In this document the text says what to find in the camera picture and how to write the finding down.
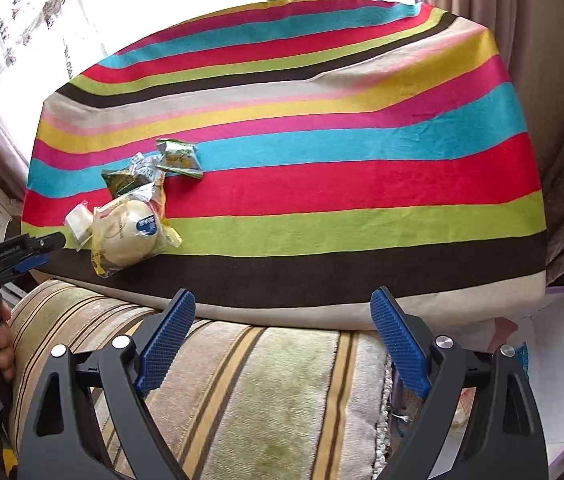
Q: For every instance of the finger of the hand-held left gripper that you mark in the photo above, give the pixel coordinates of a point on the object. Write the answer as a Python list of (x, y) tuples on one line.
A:
[(49, 241), (32, 262)]

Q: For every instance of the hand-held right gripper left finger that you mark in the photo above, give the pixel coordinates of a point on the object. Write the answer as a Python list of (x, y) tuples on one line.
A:
[(167, 345)]

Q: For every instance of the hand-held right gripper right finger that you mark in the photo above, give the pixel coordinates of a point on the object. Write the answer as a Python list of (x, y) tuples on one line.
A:
[(402, 350)]

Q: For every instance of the small pale pink cake packet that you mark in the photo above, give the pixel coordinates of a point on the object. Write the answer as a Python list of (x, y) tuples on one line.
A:
[(79, 222)]

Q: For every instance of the round bun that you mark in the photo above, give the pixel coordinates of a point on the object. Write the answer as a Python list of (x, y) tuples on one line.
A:
[(127, 235)]

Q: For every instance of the white fabric bin purple rim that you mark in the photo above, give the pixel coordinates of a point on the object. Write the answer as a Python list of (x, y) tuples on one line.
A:
[(557, 360)]

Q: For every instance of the white slatted chair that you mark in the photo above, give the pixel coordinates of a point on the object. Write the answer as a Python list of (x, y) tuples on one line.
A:
[(14, 292)]

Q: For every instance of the striped sofa cushion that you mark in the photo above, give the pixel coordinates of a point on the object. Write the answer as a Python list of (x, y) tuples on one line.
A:
[(242, 390)]

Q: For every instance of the dark green snack packet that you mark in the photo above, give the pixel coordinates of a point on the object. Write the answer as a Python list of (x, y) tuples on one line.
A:
[(119, 182)]

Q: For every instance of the small white grey snack packet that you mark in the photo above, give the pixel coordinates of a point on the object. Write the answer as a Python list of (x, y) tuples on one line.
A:
[(147, 167)]

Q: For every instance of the white green snack packet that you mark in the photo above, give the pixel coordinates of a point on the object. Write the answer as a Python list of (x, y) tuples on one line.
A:
[(179, 157)]

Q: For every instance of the striped colourful blanket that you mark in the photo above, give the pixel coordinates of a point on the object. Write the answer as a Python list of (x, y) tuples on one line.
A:
[(362, 185)]

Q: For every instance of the floral lace curtain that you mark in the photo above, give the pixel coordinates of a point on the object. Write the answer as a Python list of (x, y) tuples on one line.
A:
[(17, 15)]

